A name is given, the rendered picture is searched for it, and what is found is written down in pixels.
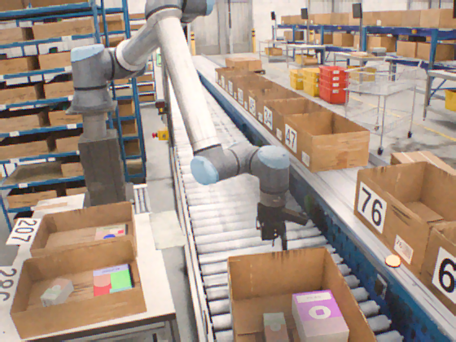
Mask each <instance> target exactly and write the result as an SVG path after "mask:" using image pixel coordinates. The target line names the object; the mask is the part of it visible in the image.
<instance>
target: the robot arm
mask: <svg viewBox="0 0 456 342"><path fill-rule="evenodd" d="M214 4H215V0H146V2H145V7H144V14H145V18H146V23H145V24H144V25H143V26H142V27H141V28H140V29H139V30H138V31H137V32H136V33H135V34H134V35H133V36H132V37H131V38H130V39H129V40H124V41H122V42H121V43H119V45H118V46H117V47H111V48H104V46H103V44H98V45H89V46H82V47H77V48H74V49H72V51H71V59H70V61H71V65H72V79H73V89H74V94H73V97H72V110H74V111H79V110H81V111H92V110H100V109H105V108H106V107H110V106H112V105H113V100H112V97H111V95H110V94H109V93H108V89H107V81H117V80H118V79H126V78H137V77H142V76H143V75H144V74H145V73H146V71H147V66H148V65H147V63H149V60H148V57H150V56H151V55H152V54H153V53H154V52H155V51H156V50H158V49H159V48H160V52H161V54H162V57H163V59H164V65H165V68H166V71H167V73H168V76H169V80H170V83H171V86H172V88H173V92H174V94H175V97H176V100H177V102H178V107H179V110H180V113H181V115H182V120H183V123H184V125H185V128H186V132H187V135H188V138H189V141H190V144H191V148H192V153H193V156H194V157H193V158H192V161H191V172H192V175H193V176H194V179H195V180H196V181H197V182H198V183H199V184H200V185H203V186H208V185H211V184H216V183H218V182H221V181H225V180H227V179H230V178H235V176H238V175H241V174H244V173H248V174H251V175H253V176H255V178H259V179H260V202H256V230H259V231H260V238H261V241H263V240H272V247H273V246H274V248H272V249H271V250H270V251H269V252H277V251H282V250H287V235H286V225H285V221H290V222H293V223H296V224H297V225H299V224H300V225H303V226H306V224H307V222H308V221H309V219H308V218H307V217H306V215H305V214H303V213H299V212H297V211H294V210H291V209H289V208H285V207H286V204H287V203H288V201H289V165H290V160H289V153H288V151H287V150H286V149H285V148H283V147H276V146H265V147H262V148H260V147H254V146H252V145H249V144H247V143H245V142H234V143H232V144H231V145H230V146H229V147H228V148H227V149H224V150H222V147H221V143H220V141H219V139H218V136H217V132H216V129H215V126H214V124H213V119H212V116H211V113H210V111H209V108H208V104H207V101H206V98H205V96H204V92H203V89H202V86H201V84H200V79H199V77H198V74H197V71H196V69H195V64H194V62H193V59H192V57H191V53H190V50H189V47H188V45H187V43H186V39H185V36H184V33H183V31H182V29H183V28H185V27H186V26H187V25H188V24H189V23H191V22H192V21H193V20H195V19H196V18H197V17H198V16H206V15H211V14H212V12H213V9H214ZM257 222H258V223H259V226H257ZM278 236H280V239H279V238H278Z"/></svg>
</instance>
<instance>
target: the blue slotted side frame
mask: <svg viewBox="0 0 456 342"><path fill-rule="evenodd" d="M195 69H196V68H195ZM196 71H197V74H198V77H199V78H200V76H199V74H200V75H201V83H202V85H203V86H204V87H205V88H206V90H207V91H208V92H209V93H210V94H211V95H212V96H213V98H214V99H215V100H216V102H217V104H218V105H220V107H221V109H224V111H225V112H226V113H227V115H228V116H229V117H230V118H231V120H232V121H233V122H232V123H234V125H235V127H237V129H239V131H242V132H243V121H244V122H245V123H246V130H247V139H248V140H249V144H252V146H254V147H256V146H257V139H258V137H260V138H261V140H262V142H263V147H265V146H271V145H270V144H269V143H268V142H267V141H266V140H265V138H264V137H263V135H262V134H261V133H259V132H258V131H257V130H256V129H255V128H254V127H253V126H252V125H251V124H250V123H249V122H248V121H247V120H246V119H245V118H244V116H243V115H241V114H240V112H239V111H238V110H237V109H236V108H235V107H234V106H233V105H232V104H231V103H230V102H229V101H228V100H227V99H226V98H225V97H224V96H223V95H222V94H220V93H219V92H218V91H217V89H216V88H215V87H214V86H213V85H212V84H211V83H210V82H209V81H208V80H207V79H206V78H205V77H204V76H203V75H202V74H201V73H200V72H199V71H198V70H197V69H196ZM215 91H216V92H215ZM232 109H233V110H234V111H233V110H232ZM242 132H241V133H242ZM292 175H293V177H292ZM290 183H291V186H290ZM289 191H290V193H291V194H292V196H294V198H295V201H296V202H297V203H299V205H298V206H301V209H304V210H305V211H304V212H303V213H306V214H307V216H309V218H308V219H310V220H312V222H313V223H315V224H316V226H314V227H317V228H318V229H319V231H320V230H321V231H322V233H321V234H320V235H324V236H325V239H327V240H328V242H326V244H330V245H331V246H332V248H335V252H333V254H338V255H339V256H340V258H342V259H343V261H341V262H340V263H341V265H342V264H346V265H347V266H348V268H349V269H351V272H349V276H351V275H353V276H356V277H357V280H358V279H359V280H360V283H359V284H358V288H360V287H364V288H365V289H366V292H369V293H370V295H369V296H368V297H367V301H369V300H373V301H374V302H375V303H376V304H377V305H379V306H380V308H379V310H378V314H377V315H376V316H379V315H384V316H386V317H387V318H388V320H391V321H392V323H391V324H390V330H389V331H397V332H399V333H400V336H404V338H405V339H404V340H403V342H453V341H452V340H451V339H450V338H449V337H448V336H447V335H446V334H445V333H444V332H443V331H442V330H441V328H440V327H439V326H438V325H437V324H436V322H434V321H433V320H432V318H430V317H429V316H428V314H427V313H425V311H424V310H423V308H422V307H421V306H420V305H419V304H418V302H416V301H415V300H414V298H413V297H412V296H410V294H409V293H408V292H407V291H406V290H405V288H404V287H403V286H402V285H401V284H400V283H399V282H398V281H397V280H396V279H395V278H394V277H393V276H392V275H391V274H390V273H389V272H388V271H387V269H386V267H385V266H384V265H382V264H381V263H380V262H379V260H378V259H377V258H376V257H375V256H374V255H373V253H372V252H370V251H369V250H368V248H367V247H366V246H365V244H364V243H363V242H362V241H361V240H360V239H359V238H358V237H357V236H356V235H355V234H354V233H353V232H352V231H351V230H350V229H349V227H348V226H346V225H345V224H344V223H343V222H342V220H341V219H340V218H339V217H338V216H337V215H336V214H335V213H334V212H333V211H332V210H331V209H330V207H329V206H328V204H327V203H326V202H325V201H324V200H323V199H322V198H321V197H320V196H319V195H318V194H317V193H316V192H315V191H314V190H313V189H312V188H311V187H310V186H309V185H308V184H307V183H306V181H305V180H304V179H303V178H302V177H301V176H300V175H299V174H298V172H297V171H295V170H294V168H293V167H291V166H290V165H289ZM306 191H308V192H309V193H310V194H311V195H312V196H313V197H314V216H312V214H311V213H310V212H307V211H306V209H305V204H304V197H305V196H306ZM299 192H300V197H299ZM318 205H319V209H318ZM325 212H326V213H327V215H326V216H325ZM321 219H322V224H321ZM332 220H333V221H332ZM327 227H328V232H327ZM339 228H340V232H339ZM334 235H335V241H334ZM347 236H348V242H347ZM342 244H343V249H342ZM355 247H357V250H356V251H355ZM349 253H350V260H349ZM365 258H366V262H365ZM358 264H359V270H358V269H357V268H358ZM374 271H375V274H374ZM378 274H379V275H380V276H381V278H382V280H384V281H385V282H386V280H387V286H386V291H385V296H384V300H383V298H381V297H380V296H379V297H378V296H377V293H376V292H375V291H374V288H375V280H376V279H377V275H378ZM367 276H369V280H368V282H367ZM397 295H399V298H398V300H397ZM388 301H390V306H389V307H388ZM404 303H405V304H404ZM410 309H411V310H412V311H413V312H412V314H411V316H410ZM400 315H401V316H402V320H401V322H400V321H399V320H400ZM425 326H426V327H427V330H426V332H424V327H425ZM414 333H415V336H414V339H413V338H412V335H413V334H414Z"/></svg>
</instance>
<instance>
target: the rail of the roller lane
mask: <svg viewBox="0 0 456 342"><path fill-rule="evenodd" d="M173 149H174V150H173ZM170 153H171V161H172V166H173V178H174V184H175V190H176V196H177V203H178V214H179V221H180V227H181V228H182V232H183V234H184V237H185V240H186V245H185V246H184V251H185V257H186V267H187V273H188V277H189V279H190V285H191V296H192V302H193V308H194V313H195V323H196V324H197V329H198V336H199V342H207V341H206V335H205V327H204V321H203V310H205V313H206V315H207V319H208V325H209V329H208V331H209V334H207V338H208V342H214V338H213V330H212V327H211V322H210V317H209V316H208V310H207V305H206V301H205V296H204V289H203V285H202V280H201V276H200V268H199V263H198V259H196V254H195V246H194V242H193V236H192V232H191V224H190V219H189V215H188V209H187V205H186V201H185V197H184V191H183V187H182V179H181V174H180V169H179V164H178V156H177V152H176V147H170Z"/></svg>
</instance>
